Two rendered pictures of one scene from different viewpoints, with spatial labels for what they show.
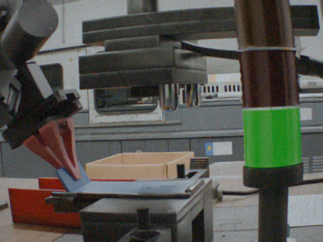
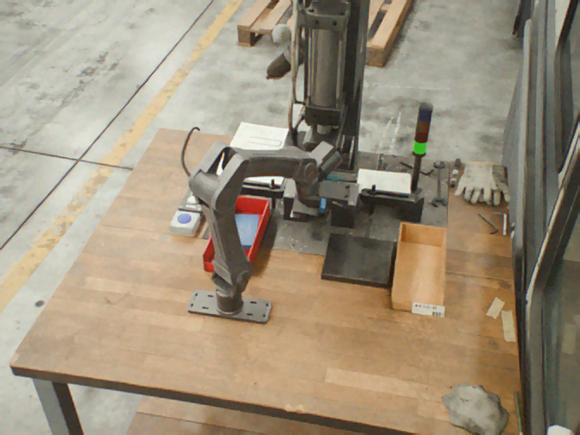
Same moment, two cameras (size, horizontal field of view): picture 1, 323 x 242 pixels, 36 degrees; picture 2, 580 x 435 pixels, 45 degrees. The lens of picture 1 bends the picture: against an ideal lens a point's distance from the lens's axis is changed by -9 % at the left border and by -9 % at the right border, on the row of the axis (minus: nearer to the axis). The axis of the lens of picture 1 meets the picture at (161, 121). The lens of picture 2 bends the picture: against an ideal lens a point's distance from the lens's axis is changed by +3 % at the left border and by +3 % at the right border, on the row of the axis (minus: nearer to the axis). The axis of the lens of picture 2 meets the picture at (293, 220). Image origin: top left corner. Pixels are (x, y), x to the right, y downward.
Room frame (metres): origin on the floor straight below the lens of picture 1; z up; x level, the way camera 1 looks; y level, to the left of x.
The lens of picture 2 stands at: (0.78, 1.51, 2.17)
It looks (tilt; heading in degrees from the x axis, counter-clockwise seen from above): 41 degrees down; 266
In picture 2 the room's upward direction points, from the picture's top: straight up
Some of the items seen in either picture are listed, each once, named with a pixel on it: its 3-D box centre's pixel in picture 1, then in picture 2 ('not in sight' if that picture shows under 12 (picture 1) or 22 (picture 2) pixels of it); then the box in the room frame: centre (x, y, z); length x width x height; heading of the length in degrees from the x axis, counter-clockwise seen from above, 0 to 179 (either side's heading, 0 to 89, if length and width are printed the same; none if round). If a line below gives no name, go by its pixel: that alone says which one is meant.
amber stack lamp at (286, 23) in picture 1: (264, 23); (423, 123); (0.32, -0.07, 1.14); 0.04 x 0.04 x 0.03
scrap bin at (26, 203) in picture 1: (89, 202); (237, 234); (0.84, 0.12, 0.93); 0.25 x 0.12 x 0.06; 75
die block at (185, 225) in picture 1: (156, 232); (321, 203); (0.60, 0.01, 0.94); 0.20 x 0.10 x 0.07; 165
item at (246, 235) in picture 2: not in sight; (242, 229); (0.83, 0.09, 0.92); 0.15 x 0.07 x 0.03; 82
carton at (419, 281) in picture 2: not in sight; (420, 268); (0.37, 0.28, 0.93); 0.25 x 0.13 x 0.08; 75
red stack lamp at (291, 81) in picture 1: (269, 78); (421, 134); (0.32, -0.07, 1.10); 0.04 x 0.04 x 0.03
